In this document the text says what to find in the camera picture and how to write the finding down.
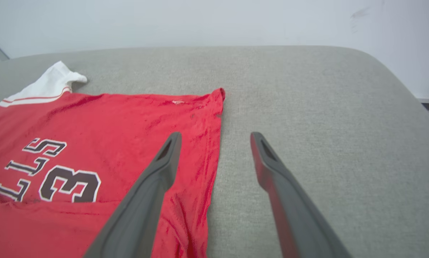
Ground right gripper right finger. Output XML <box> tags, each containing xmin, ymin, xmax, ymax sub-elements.
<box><xmin>250</xmin><ymin>132</ymin><xmax>351</xmax><ymax>258</ymax></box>

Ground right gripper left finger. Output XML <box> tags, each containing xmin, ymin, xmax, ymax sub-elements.
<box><xmin>84</xmin><ymin>132</ymin><xmax>182</xmax><ymax>258</ymax></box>

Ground red basketball jersey white sleeves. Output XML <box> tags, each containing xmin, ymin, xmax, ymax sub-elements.
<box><xmin>0</xmin><ymin>61</ymin><xmax>225</xmax><ymax>258</ymax></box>

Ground grey fabric sofa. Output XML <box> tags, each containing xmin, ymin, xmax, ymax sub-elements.
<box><xmin>0</xmin><ymin>46</ymin><xmax>429</xmax><ymax>258</ymax></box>

